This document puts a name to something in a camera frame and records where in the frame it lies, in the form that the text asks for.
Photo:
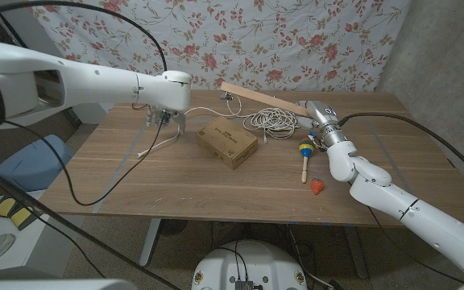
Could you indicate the red toy strawberry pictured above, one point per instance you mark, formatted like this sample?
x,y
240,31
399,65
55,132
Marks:
x,y
317,186

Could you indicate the grey table leg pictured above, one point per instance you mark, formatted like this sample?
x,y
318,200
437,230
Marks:
x,y
355,251

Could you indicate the white table leg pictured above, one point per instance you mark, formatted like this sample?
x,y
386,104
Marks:
x,y
150,241

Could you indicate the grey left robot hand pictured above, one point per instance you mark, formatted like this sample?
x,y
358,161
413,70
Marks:
x,y
179,121

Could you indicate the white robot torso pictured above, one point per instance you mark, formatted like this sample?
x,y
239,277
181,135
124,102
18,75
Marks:
x,y
252,262

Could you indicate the white low cabinet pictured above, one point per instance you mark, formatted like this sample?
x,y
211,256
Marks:
x,y
34,249

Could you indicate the colourful striped wooden maraca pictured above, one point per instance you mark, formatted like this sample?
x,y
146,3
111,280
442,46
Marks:
x,y
306,148

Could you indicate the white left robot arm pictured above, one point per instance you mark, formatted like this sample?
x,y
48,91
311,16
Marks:
x,y
95,84

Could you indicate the brown cardboard package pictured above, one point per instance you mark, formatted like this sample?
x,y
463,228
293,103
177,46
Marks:
x,y
226,143

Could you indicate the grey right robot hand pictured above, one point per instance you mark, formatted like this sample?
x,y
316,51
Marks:
x,y
324,114

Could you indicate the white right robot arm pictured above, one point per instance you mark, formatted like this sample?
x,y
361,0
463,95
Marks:
x,y
417,217

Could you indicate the wooden clip hanger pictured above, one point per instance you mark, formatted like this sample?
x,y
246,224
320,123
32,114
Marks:
x,y
264,98

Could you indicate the blue plastic bin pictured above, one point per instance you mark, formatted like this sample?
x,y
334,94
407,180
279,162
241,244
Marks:
x,y
34,161

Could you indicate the floral backdrop cloth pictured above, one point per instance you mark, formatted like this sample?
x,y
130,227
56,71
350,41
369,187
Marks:
x,y
256,40

